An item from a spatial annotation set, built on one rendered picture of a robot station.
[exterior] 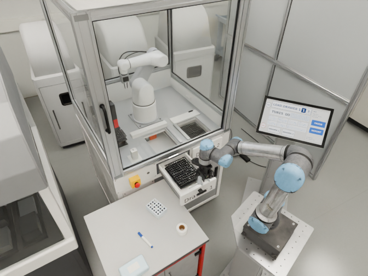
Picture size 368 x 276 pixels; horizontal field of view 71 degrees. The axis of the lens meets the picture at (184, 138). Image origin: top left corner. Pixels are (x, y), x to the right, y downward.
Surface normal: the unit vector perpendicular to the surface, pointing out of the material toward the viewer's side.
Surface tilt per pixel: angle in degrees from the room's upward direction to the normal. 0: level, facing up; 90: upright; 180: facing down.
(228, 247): 0
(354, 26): 90
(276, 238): 0
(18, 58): 90
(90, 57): 90
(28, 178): 90
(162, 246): 0
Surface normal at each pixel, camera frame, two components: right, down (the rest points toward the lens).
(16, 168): 0.51, 0.25
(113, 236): 0.01, -0.76
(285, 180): -0.62, 0.40
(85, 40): 0.54, 0.55
